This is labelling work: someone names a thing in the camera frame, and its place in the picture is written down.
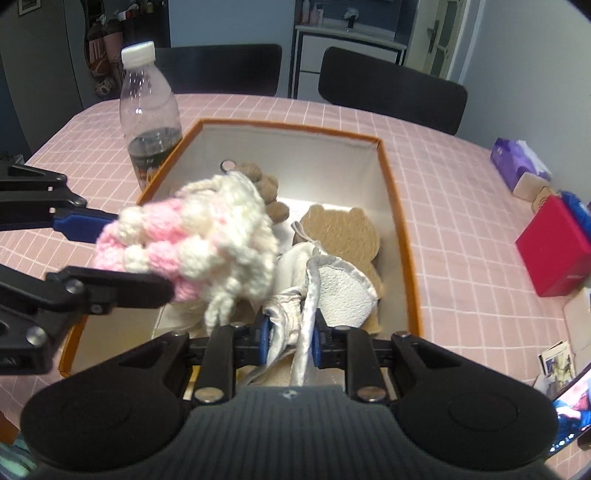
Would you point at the white cabinet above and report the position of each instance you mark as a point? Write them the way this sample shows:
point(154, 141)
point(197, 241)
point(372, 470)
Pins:
point(351, 50)

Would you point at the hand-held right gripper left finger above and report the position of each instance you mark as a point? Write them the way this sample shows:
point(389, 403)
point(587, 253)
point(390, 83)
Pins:
point(264, 342)

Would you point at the black chair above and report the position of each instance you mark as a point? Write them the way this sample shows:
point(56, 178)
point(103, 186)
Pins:
point(217, 69)
point(392, 87)

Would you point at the white glazed door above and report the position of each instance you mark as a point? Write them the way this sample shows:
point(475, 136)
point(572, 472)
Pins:
point(448, 37)

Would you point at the beige block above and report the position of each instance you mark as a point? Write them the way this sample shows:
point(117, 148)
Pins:
point(527, 184)

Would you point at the orange-rimmed cardboard box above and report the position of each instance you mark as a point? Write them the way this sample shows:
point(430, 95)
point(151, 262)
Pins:
point(323, 170)

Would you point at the teal striped cloth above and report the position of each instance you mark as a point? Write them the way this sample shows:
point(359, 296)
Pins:
point(16, 459)

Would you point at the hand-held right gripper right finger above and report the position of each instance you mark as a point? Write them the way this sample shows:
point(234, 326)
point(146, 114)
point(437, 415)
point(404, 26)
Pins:
point(317, 345)

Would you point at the pink and white knitted toy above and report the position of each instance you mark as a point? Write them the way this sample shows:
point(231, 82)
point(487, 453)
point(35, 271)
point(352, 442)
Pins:
point(184, 230)

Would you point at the small beige perforated box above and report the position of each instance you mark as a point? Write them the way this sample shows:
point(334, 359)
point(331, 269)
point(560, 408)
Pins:
point(543, 201)

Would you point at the clear bottle with white cap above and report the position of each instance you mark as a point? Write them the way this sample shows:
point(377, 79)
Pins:
point(147, 115)

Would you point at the smartphone with lit screen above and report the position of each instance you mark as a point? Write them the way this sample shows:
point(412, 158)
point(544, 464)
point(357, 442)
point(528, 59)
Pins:
point(575, 406)

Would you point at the brown plush toy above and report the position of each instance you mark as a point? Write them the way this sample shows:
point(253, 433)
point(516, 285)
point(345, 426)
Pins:
point(268, 184)

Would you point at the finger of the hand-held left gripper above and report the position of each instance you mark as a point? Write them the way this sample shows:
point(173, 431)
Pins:
point(115, 290)
point(78, 224)

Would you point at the printed photo cards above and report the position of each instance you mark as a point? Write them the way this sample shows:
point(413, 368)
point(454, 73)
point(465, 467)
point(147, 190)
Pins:
point(557, 362)

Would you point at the blue packet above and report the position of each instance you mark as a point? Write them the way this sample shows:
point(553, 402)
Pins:
point(576, 207)

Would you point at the pink bottle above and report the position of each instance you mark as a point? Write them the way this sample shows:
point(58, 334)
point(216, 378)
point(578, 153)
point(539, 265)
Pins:
point(316, 14)

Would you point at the red box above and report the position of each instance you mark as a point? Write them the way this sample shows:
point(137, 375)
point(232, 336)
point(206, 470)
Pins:
point(554, 249)

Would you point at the small dark framed picture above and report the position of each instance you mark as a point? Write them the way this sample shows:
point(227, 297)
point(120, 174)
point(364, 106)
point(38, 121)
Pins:
point(30, 5)

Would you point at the purple tissue pack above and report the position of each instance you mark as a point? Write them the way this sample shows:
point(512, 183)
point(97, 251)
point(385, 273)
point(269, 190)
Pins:
point(508, 161)

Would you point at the white card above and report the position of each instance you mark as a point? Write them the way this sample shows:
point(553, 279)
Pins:
point(579, 318)

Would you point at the pink checked tablecloth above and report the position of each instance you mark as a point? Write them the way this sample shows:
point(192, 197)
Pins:
point(461, 184)

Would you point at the hanging bags and balls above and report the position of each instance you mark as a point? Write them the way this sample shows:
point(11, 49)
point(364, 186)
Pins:
point(104, 50)

